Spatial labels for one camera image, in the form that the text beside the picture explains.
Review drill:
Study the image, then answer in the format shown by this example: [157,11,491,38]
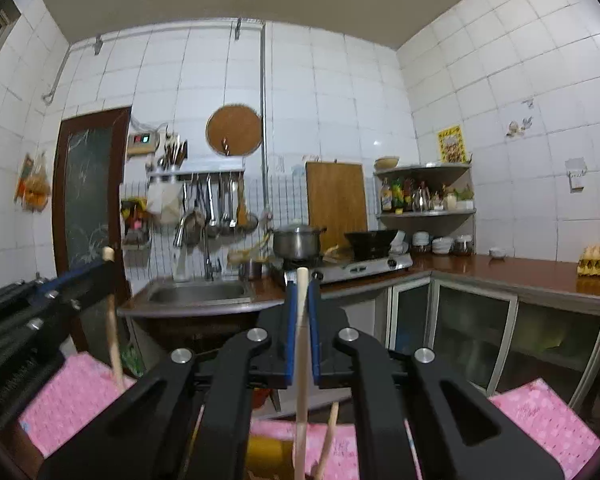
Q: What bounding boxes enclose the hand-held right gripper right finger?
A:
[307,281,566,480]

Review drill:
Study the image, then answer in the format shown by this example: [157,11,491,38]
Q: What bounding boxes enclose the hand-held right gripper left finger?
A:
[37,282,298,480]

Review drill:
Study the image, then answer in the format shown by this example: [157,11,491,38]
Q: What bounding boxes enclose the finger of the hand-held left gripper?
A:
[0,259,117,377]
[0,266,106,321]

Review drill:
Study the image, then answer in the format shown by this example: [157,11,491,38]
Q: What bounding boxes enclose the wooden chopstick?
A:
[316,402,340,480]
[102,247,127,392]
[292,267,311,480]

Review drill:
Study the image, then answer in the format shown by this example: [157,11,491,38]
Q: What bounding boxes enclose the cutlery cup with utensils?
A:
[157,130,188,171]

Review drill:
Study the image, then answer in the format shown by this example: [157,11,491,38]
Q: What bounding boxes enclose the pink floral tablecloth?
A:
[20,352,600,480]

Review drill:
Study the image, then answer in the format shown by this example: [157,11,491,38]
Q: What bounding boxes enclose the steel gas stove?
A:
[275,252,413,285]

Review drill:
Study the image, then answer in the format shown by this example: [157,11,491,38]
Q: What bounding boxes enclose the steel cooking pot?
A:
[267,225,327,262]

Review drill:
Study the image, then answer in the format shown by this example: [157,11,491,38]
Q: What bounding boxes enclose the green plastic bag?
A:
[120,342,146,378]

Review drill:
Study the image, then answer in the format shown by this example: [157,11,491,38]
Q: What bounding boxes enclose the brown glass panel door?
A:
[52,106,133,356]

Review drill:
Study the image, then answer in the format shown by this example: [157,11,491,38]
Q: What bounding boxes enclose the steel sink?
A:
[145,279,253,308]

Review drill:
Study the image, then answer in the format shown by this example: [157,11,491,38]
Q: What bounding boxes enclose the hanging plastic bags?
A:
[14,152,52,213]

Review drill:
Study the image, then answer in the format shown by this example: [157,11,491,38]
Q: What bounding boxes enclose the black wok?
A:
[343,229,398,260]

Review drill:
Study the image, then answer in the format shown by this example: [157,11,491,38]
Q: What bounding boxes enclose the white hanging bag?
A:
[147,182,183,226]

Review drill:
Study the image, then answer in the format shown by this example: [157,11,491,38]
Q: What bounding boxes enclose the rectangular wooden cutting board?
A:
[305,161,369,253]

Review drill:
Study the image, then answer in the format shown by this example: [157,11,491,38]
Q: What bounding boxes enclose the row of hanging ladles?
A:
[172,172,258,248]

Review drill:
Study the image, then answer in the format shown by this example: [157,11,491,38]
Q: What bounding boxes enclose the stack of white bowls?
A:
[412,231,453,255]

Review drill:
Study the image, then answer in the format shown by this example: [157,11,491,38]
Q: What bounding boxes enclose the steel corner shelf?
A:
[373,161,477,256]

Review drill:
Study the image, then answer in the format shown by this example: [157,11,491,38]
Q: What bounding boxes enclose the row of condiment bottles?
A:
[380,176,476,213]

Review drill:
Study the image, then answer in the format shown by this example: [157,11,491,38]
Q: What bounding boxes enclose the kitchen counter with cabinets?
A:
[117,252,600,411]

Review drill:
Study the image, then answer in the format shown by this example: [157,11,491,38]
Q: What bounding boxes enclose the round wooden board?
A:
[205,104,264,157]

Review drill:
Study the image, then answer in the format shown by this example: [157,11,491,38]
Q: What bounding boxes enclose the grey vertical pipe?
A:
[257,22,272,211]

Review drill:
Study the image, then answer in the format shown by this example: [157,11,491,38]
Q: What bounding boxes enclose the wire wall basket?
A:
[120,197,153,251]

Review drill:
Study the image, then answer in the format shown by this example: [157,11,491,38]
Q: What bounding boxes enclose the wall electrical box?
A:
[126,129,161,157]

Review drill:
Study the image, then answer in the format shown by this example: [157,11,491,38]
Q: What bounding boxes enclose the metal wall rack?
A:
[147,167,246,181]

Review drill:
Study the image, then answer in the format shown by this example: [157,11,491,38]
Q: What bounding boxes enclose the yellow wall poster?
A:
[437,125,466,163]

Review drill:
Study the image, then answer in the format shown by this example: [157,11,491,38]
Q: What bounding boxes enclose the wall sticker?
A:
[505,115,533,137]

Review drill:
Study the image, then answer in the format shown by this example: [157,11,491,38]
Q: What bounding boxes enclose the white wall socket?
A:
[565,158,588,192]

